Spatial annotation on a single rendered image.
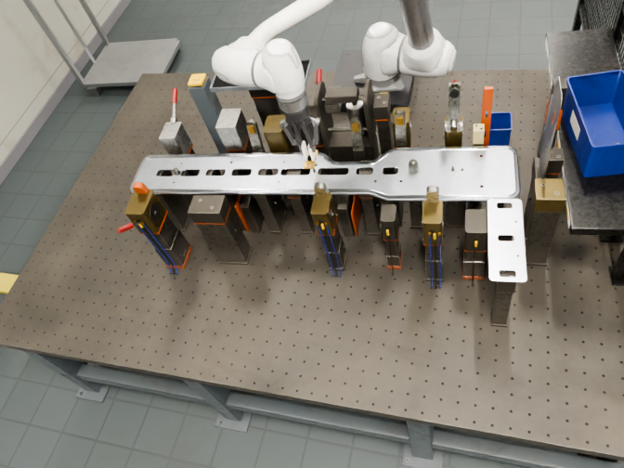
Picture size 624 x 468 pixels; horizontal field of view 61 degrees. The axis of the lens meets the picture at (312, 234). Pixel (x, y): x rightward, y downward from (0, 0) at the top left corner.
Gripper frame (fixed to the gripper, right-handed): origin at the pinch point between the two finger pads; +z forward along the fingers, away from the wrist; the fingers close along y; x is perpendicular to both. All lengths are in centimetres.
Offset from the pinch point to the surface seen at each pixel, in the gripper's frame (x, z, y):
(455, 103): -15.3, -4.3, -47.0
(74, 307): 44, 40, 97
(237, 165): -3.2, 10.2, 29.7
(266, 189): 8.0, 10.4, 16.2
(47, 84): -167, 96, 259
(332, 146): -15.2, 13.6, -3.8
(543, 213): 17, 11, -73
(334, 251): 22.4, 26.1, -7.7
